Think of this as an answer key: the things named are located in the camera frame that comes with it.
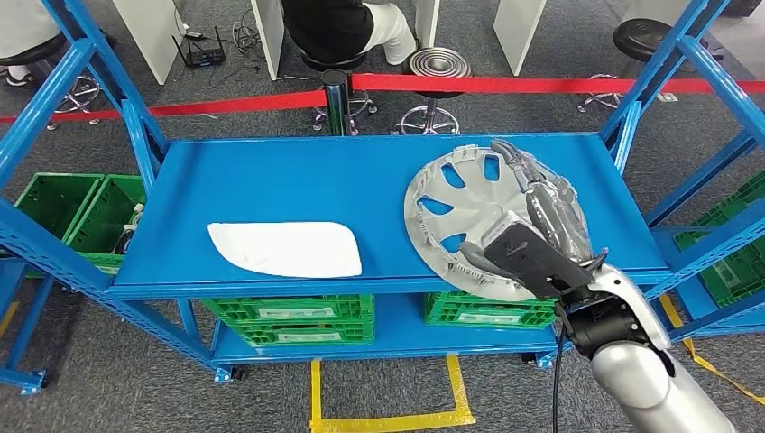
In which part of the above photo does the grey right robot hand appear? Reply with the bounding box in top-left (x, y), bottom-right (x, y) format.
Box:
top-left (458, 139), bottom-right (604, 283)

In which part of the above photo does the silver grey wheel hubcap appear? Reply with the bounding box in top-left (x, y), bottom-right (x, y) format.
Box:
top-left (403, 143), bottom-right (593, 303)

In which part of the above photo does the blue metal shelf rack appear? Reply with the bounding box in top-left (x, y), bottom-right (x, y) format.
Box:
top-left (0, 0), bottom-right (765, 383)
top-left (0, 256), bottom-right (55, 397)
top-left (648, 170), bottom-right (765, 345)

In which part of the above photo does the small white plastic part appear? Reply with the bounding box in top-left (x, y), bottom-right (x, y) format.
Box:
top-left (113, 203), bottom-right (146, 255)

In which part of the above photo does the red barrier belt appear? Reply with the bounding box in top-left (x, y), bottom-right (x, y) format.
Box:
top-left (351, 72), bottom-right (765, 96)
top-left (0, 89), bottom-right (328, 125)

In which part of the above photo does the black round stool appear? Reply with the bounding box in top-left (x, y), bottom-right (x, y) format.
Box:
top-left (391, 46), bottom-right (474, 136)
top-left (0, 32), bottom-right (103, 132)
top-left (576, 17), bottom-right (724, 115)
top-left (299, 51), bottom-right (379, 136)

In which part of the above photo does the yellow floor tape line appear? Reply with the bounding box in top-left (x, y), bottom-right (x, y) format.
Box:
top-left (0, 300), bottom-right (20, 339)
top-left (657, 294), bottom-right (765, 408)

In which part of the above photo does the yellow floor tape square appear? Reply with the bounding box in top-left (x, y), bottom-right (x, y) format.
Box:
top-left (309, 354), bottom-right (477, 433)

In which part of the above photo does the white curved plastic panel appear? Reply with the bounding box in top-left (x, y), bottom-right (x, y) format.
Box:
top-left (207, 221), bottom-right (364, 280)

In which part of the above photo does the person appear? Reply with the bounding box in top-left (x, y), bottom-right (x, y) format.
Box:
top-left (281, 0), bottom-right (419, 66)
top-left (0, 0), bottom-right (61, 88)

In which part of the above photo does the black wifi router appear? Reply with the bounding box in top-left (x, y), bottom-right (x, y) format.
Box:
top-left (171, 25), bottom-right (227, 69)

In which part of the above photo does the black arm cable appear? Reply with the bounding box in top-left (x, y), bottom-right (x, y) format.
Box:
top-left (550, 304), bottom-right (569, 433)

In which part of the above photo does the chrome barrier stanchion post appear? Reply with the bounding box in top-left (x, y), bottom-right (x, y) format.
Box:
top-left (321, 69), bottom-right (353, 137)

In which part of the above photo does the tangle of grey cables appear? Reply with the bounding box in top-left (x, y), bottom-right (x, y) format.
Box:
top-left (229, 6), bottom-right (259, 58)

